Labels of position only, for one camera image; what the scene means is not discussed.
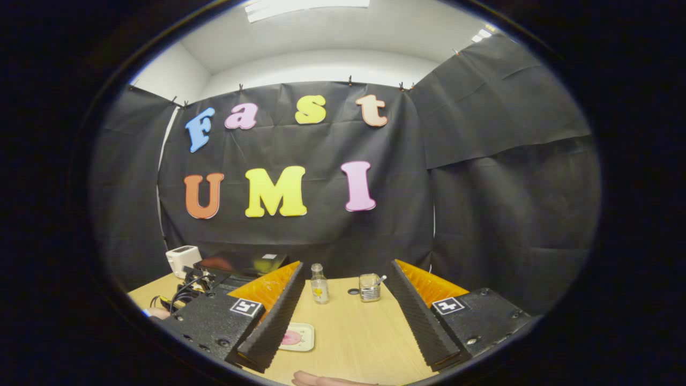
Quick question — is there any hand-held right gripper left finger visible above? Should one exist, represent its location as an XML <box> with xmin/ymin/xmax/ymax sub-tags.
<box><xmin>161</xmin><ymin>261</ymin><xmax>306</xmax><ymax>374</ymax></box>

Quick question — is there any white toaster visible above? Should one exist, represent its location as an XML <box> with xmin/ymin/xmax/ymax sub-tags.
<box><xmin>166</xmin><ymin>245</ymin><xmax>203</xmax><ymax>279</ymax></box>

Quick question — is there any cream square plate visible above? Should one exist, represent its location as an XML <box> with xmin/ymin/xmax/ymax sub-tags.
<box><xmin>279</xmin><ymin>322</ymin><xmax>316</xmax><ymax>353</ymax></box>

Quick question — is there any small clear glass jar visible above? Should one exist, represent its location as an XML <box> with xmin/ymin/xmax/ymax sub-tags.
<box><xmin>359</xmin><ymin>273</ymin><xmax>382</xmax><ymax>303</ymax></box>

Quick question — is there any long ceiling light panel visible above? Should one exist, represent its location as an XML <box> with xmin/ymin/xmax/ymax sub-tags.
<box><xmin>244</xmin><ymin>0</ymin><xmax>371</xmax><ymax>24</ymax></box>

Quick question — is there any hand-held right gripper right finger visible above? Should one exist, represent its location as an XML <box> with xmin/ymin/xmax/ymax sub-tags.
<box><xmin>386</xmin><ymin>259</ymin><xmax>532</xmax><ymax>372</ymax></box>

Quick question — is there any black backdrop cloth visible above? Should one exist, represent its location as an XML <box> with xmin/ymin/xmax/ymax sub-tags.
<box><xmin>91</xmin><ymin>32</ymin><xmax>603</xmax><ymax>317</ymax></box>

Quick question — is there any small clear glass bottle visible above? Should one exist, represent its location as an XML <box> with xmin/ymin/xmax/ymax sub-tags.
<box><xmin>311</xmin><ymin>263</ymin><xmax>330</xmax><ymax>305</ymax></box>

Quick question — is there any black electric oven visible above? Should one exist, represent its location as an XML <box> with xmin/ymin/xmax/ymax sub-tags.
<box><xmin>193</xmin><ymin>251</ymin><xmax>293</xmax><ymax>293</ymax></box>

